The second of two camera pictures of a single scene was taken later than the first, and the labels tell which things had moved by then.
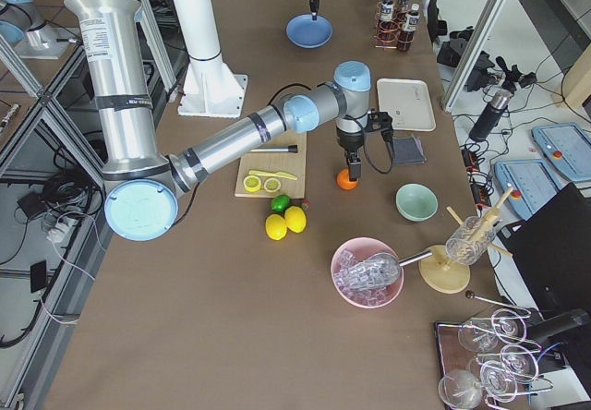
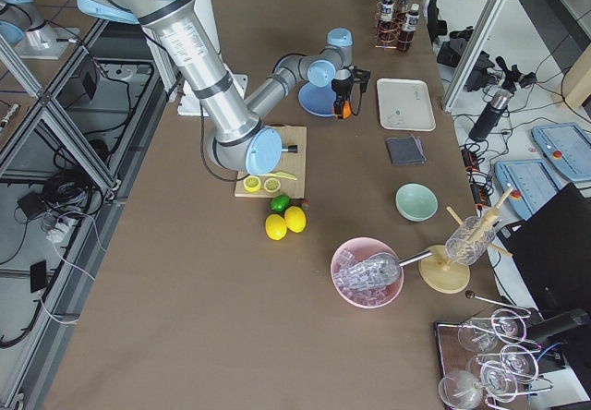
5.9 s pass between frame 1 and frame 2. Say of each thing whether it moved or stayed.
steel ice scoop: stayed
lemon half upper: stayed
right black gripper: moved
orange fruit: moved
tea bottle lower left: stayed
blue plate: moved
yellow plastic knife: stayed
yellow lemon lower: stayed
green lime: stayed
